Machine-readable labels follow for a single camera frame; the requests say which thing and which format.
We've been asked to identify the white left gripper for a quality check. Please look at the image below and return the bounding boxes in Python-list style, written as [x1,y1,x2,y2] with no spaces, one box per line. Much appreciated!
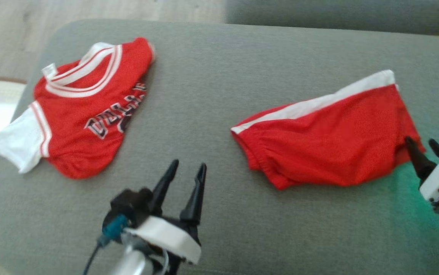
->
[126,159,207,265]

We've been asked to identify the red shorts with white stripe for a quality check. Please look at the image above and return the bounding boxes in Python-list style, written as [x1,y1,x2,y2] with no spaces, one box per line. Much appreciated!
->
[230,70,426,191]

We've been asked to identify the red basketball jersey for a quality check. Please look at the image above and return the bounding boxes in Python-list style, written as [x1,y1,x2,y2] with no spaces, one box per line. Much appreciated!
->
[0,37,156,180]

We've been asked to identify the large grey sofa seat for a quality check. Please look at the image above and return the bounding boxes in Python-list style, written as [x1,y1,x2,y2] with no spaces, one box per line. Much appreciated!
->
[0,19,439,275]

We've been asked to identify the small grey sofa cushion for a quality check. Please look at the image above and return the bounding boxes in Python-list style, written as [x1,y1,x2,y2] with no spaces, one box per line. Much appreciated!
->
[225,0,439,37]

